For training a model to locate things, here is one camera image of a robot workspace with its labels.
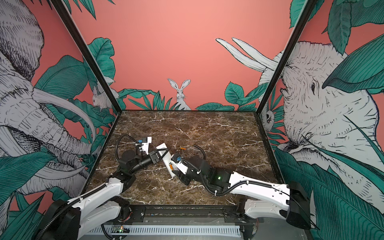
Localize white remote control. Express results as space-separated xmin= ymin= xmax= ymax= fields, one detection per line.
xmin=156 ymin=143 xmax=176 ymax=178

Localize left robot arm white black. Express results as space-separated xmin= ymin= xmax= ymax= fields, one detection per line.
xmin=32 ymin=148 xmax=169 ymax=240

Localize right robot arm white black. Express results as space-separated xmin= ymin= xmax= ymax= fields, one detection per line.
xmin=170 ymin=155 xmax=315 ymax=230

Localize small circuit board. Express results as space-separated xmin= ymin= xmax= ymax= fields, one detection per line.
xmin=111 ymin=225 xmax=131 ymax=235

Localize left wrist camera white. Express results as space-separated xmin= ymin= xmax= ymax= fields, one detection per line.
xmin=136 ymin=137 xmax=152 ymax=155

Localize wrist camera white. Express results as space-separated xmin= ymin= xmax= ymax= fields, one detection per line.
xmin=171 ymin=153 xmax=189 ymax=175
xmin=136 ymin=137 xmax=152 ymax=155

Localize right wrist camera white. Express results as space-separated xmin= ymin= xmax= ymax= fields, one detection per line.
xmin=171 ymin=153 xmax=189 ymax=175

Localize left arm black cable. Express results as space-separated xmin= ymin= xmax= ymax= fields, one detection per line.
xmin=114 ymin=133 xmax=139 ymax=160

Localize black mounting rail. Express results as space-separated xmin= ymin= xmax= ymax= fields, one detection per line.
xmin=103 ymin=204 xmax=304 ymax=224

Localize white slotted cable duct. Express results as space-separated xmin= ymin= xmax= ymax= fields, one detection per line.
xmin=105 ymin=225 xmax=242 ymax=237

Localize left black frame post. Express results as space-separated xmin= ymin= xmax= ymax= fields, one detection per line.
xmin=51 ymin=0 xmax=122 ymax=115

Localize black frame post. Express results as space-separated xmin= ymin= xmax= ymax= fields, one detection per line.
xmin=256 ymin=0 xmax=317 ymax=116
xmin=51 ymin=0 xmax=122 ymax=115

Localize right black frame post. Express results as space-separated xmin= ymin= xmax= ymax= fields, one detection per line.
xmin=256 ymin=0 xmax=317 ymax=116

